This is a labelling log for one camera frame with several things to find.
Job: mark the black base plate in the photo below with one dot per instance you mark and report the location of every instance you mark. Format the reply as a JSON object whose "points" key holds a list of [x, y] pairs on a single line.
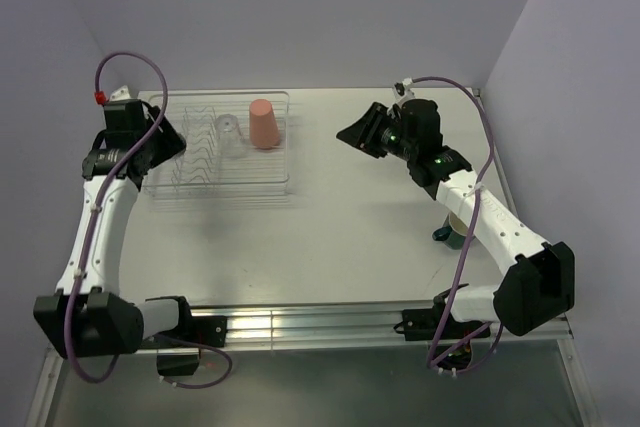
{"points": [[421, 325], [207, 331]]}

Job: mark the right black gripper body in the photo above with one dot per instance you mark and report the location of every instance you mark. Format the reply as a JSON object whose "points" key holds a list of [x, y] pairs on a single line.
{"points": [[386, 134]]}

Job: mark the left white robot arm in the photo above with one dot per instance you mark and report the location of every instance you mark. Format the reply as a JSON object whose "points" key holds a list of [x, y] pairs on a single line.
{"points": [[110, 190]]}

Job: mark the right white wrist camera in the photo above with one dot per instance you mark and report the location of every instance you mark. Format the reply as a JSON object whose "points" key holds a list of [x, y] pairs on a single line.
{"points": [[403, 91]]}

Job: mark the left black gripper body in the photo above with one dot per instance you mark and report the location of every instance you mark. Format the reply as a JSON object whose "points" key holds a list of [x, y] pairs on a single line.
{"points": [[152, 144]]}

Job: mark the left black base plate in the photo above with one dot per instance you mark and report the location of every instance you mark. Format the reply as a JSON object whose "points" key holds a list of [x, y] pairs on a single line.
{"points": [[207, 331]]}

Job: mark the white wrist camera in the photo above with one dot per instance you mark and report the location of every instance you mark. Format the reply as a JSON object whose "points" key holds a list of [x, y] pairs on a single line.
{"points": [[121, 93], [403, 91]]}

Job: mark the dark green mug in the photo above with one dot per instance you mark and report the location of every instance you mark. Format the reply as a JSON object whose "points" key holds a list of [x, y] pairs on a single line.
{"points": [[452, 233]]}

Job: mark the aluminium mounting rail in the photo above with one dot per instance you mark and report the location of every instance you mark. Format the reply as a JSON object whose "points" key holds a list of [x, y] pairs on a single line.
{"points": [[280, 322]]}

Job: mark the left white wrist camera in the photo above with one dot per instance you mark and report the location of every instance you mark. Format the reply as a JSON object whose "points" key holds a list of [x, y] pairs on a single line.
{"points": [[121, 93]]}

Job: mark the large clear faceted glass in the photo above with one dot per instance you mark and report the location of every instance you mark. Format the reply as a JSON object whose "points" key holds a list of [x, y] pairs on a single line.
{"points": [[230, 139]]}

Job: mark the pink plastic cup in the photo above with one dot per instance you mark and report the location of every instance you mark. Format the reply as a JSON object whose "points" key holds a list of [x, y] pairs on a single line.
{"points": [[263, 128]]}

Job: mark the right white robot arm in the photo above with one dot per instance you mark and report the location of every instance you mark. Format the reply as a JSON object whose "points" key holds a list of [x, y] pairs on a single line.
{"points": [[538, 278]]}

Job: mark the white wire dish rack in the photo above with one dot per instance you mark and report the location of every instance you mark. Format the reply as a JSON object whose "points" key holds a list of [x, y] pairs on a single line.
{"points": [[220, 160]]}

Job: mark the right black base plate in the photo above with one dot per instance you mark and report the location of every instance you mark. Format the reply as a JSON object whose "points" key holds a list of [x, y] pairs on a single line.
{"points": [[421, 325]]}

